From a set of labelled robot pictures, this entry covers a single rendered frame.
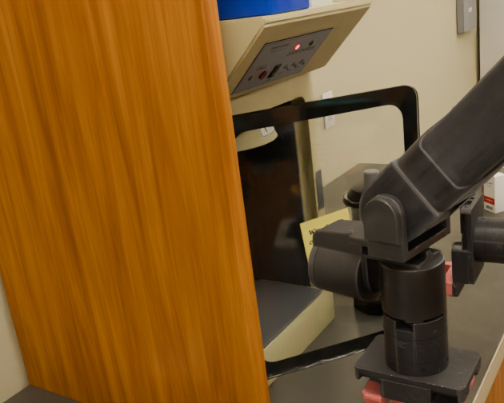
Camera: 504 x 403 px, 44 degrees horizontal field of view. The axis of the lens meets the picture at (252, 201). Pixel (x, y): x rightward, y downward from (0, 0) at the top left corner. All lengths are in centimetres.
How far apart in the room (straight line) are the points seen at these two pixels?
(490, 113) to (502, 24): 336
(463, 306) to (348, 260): 69
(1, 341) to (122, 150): 50
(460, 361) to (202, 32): 42
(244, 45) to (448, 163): 34
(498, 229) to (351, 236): 29
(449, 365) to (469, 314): 62
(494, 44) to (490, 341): 285
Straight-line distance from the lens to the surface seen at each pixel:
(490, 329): 119
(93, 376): 106
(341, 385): 104
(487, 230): 83
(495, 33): 385
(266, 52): 81
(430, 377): 60
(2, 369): 121
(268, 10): 78
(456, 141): 49
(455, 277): 85
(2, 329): 119
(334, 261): 60
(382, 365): 62
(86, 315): 99
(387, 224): 52
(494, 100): 48
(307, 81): 107
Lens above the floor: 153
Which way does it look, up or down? 18 degrees down
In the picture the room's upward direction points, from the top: 7 degrees counter-clockwise
